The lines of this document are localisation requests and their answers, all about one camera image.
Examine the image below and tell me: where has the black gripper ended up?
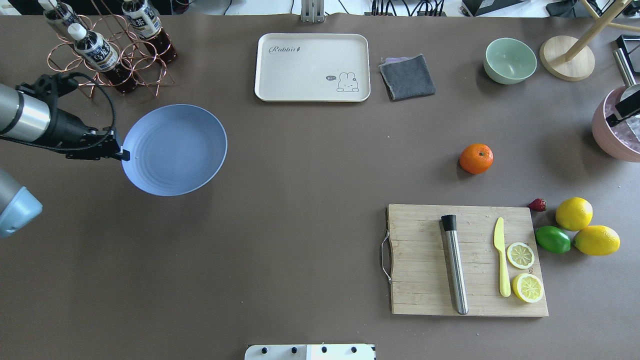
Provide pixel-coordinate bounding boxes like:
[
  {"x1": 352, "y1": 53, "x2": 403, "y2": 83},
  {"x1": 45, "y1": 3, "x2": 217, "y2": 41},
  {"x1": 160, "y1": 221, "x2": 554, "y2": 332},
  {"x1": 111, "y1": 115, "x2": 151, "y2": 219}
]
[{"x1": 47, "y1": 109, "x2": 130, "y2": 162}]

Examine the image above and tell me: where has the blue round plate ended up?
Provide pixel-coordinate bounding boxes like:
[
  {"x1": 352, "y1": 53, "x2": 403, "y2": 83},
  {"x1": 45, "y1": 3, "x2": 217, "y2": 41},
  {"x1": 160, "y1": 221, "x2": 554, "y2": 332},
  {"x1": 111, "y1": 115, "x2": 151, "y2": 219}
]
[{"x1": 121, "y1": 104, "x2": 228, "y2": 197}]

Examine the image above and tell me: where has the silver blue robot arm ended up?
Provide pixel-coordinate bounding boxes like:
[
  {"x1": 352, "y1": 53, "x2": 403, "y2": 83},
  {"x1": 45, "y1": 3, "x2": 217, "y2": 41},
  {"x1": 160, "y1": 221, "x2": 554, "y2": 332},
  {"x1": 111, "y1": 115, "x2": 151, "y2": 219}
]
[{"x1": 0, "y1": 73, "x2": 130, "y2": 239}]

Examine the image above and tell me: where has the front tea bottle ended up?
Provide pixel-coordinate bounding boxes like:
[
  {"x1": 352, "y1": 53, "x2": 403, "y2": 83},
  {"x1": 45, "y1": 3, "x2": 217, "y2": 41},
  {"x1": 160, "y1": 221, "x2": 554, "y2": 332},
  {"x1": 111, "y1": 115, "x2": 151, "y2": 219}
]
[{"x1": 67, "y1": 23, "x2": 137, "y2": 93}]

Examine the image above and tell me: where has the tea bottle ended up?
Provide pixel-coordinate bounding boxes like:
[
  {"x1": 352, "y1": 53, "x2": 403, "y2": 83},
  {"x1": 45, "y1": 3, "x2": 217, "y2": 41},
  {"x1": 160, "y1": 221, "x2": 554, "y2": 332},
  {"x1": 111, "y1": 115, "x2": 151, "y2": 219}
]
[
  {"x1": 121, "y1": 0, "x2": 178, "y2": 64},
  {"x1": 67, "y1": 23, "x2": 137, "y2": 93},
  {"x1": 38, "y1": 0, "x2": 84, "y2": 38}
]

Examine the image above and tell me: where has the back right tea bottle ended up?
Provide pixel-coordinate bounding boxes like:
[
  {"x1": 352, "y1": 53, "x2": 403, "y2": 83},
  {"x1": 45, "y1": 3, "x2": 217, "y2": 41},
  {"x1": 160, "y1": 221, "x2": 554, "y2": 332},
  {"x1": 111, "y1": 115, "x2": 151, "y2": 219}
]
[{"x1": 121, "y1": 0, "x2": 178, "y2": 64}]

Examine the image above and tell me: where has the back left tea bottle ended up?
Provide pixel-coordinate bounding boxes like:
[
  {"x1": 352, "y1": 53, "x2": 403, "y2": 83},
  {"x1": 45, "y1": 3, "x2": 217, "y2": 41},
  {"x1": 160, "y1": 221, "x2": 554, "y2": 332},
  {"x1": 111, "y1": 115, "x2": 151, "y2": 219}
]
[{"x1": 38, "y1": 0, "x2": 84, "y2": 38}]

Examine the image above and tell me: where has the cream rabbit tray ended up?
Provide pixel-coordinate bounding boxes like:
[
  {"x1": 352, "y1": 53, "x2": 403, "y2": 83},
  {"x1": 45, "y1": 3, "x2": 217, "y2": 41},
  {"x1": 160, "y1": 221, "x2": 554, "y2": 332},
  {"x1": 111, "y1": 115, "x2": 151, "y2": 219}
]
[{"x1": 254, "y1": 33, "x2": 371, "y2": 102}]

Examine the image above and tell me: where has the grey folded cloth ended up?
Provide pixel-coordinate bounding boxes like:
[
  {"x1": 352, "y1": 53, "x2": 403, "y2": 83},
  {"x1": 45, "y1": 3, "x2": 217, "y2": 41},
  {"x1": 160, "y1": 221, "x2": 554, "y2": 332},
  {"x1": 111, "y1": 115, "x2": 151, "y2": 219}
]
[{"x1": 378, "y1": 54, "x2": 436, "y2": 101}]

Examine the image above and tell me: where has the wooden cutting board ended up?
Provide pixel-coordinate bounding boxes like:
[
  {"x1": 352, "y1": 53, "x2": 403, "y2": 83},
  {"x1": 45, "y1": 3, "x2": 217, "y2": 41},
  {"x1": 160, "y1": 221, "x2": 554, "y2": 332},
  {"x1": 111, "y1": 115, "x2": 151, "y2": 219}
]
[{"x1": 387, "y1": 203, "x2": 549, "y2": 318}]

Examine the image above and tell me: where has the steel muddler black tip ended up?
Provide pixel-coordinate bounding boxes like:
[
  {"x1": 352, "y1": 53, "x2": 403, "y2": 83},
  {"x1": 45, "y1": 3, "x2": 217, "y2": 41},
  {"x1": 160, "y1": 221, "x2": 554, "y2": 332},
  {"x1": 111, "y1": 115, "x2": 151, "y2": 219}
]
[{"x1": 441, "y1": 214, "x2": 469, "y2": 316}]

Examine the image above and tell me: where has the orange mandarin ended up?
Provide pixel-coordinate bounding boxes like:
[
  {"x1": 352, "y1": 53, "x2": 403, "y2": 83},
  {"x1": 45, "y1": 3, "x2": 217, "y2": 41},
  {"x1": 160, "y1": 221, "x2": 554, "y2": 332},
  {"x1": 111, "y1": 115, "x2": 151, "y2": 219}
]
[{"x1": 458, "y1": 143, "x2": 494, "y2": 174}]

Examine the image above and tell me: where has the green bowl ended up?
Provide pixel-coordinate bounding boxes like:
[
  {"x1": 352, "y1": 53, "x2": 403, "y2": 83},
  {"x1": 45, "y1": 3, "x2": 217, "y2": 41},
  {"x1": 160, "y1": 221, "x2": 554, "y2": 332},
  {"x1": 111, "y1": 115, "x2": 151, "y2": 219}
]
[{"x1": 483, "y1": 38, "x2": 538, "y2": 85}]

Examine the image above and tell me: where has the yellow plastic knife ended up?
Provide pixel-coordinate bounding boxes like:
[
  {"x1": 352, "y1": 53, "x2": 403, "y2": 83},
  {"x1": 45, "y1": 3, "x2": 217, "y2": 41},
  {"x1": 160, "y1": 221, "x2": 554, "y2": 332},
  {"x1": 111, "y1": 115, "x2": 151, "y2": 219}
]
[{"x1": 493, "y1": 217, "x2": 512, "y2": 297}]

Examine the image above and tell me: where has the upper lemon slice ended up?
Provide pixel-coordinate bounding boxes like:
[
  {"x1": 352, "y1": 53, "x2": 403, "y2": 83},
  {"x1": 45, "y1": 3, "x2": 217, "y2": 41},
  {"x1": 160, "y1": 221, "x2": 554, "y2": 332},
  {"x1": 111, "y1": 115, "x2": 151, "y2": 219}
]
[{"x1": 505, "y1": 242, "x2": 536, "y2": 270}]

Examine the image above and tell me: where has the lemon slice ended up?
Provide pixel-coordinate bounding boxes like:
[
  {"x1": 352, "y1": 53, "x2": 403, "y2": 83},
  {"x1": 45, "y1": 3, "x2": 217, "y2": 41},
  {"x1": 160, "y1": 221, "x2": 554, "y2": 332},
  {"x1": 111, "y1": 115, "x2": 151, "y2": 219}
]
[
  {"x1": 511, "y1": 273, "x2": 545, "y2": 304},
  {"x1": 505, "y1": 242, "x2": 536, "y2": 270}
]

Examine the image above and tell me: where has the red strawberry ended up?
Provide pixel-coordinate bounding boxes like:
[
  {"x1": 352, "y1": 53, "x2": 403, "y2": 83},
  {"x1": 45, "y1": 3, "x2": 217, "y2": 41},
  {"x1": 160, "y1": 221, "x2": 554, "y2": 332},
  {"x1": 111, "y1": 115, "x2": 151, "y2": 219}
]
[{"x1": 527, "y1": 198, "x2": 547, "y2": 212}]

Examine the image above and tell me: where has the lower lemon slice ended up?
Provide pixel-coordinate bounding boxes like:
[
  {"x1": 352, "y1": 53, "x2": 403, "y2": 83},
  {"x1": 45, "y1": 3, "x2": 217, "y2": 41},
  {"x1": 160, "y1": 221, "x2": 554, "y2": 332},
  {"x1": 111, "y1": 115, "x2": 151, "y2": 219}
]
[{"x1": 511, "y1": 273, "x2": 545, "y2": 304}]

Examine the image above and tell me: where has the green lime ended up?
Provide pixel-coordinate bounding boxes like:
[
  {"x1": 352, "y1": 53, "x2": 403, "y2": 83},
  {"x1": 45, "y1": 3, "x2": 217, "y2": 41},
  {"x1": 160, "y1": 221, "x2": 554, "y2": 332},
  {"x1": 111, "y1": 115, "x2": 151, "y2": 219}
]
[{"x1": 534, "y1": 225, "x2": 572, "y2": 254}]

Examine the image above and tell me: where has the whole lemon near strawberry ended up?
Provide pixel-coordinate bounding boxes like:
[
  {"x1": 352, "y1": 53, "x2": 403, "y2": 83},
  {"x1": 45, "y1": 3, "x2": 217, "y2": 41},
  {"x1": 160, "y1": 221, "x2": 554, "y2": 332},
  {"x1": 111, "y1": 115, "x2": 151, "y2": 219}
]
[{"x1": 555, "y1": 197, "x2": 594, "y2": 231}]

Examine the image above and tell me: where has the wooden stand round base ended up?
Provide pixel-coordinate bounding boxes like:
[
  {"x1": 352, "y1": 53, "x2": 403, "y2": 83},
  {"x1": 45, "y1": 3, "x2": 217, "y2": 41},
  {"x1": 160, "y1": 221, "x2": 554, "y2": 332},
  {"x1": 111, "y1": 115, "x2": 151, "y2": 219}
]
[{"x1": 539, "y1": 0, "x2": 640, "y2": 82}]

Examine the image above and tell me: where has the whole lemon outer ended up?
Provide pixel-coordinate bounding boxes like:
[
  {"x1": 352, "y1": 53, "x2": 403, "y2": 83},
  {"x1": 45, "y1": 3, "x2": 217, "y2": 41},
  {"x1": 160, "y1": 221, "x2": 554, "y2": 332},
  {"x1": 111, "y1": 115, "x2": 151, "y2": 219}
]
[{"x1": 573, "y1": 225, "x2": 621, "y2": 256}]

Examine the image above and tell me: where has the pink mixing bowl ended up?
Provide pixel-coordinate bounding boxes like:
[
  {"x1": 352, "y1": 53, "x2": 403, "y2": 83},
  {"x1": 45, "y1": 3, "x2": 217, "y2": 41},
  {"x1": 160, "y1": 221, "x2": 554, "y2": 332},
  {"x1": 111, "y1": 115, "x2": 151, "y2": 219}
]
[{"x1": 591, "y1": 86, "x2": 640, "y2": 163}]

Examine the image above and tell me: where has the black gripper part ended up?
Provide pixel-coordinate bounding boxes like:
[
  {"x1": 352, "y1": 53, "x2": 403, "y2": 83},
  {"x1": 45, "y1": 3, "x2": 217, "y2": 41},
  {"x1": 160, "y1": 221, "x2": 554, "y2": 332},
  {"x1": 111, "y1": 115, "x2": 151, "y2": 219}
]
[{"x1": 605, "y1": 91, "x2": 640, "y2": 128}]

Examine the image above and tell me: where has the steel scoop in bowl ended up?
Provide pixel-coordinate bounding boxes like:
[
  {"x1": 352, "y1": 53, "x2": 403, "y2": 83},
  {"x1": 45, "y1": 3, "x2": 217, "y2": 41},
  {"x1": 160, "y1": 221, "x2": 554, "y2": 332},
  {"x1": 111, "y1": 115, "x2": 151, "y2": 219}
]
[{"x1": 614, "y1": 48, "x2": 640, "y2": 102}]

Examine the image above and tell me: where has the copper wire bottle rack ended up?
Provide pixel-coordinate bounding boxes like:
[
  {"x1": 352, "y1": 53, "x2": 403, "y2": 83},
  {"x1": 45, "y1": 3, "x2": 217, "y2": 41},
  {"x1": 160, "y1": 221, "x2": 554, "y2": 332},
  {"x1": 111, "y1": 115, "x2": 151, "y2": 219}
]
[{"x1": 46, "y1": 0, "x2": 176, "y2": 99}]

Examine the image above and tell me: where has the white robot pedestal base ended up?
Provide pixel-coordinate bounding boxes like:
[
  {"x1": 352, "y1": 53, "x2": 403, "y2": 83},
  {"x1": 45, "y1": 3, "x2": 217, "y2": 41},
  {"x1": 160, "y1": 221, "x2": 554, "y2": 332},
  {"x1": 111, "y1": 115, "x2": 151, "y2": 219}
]
[{"x1": 244, "y1": 343, "x2": 377, "y2": 360}]

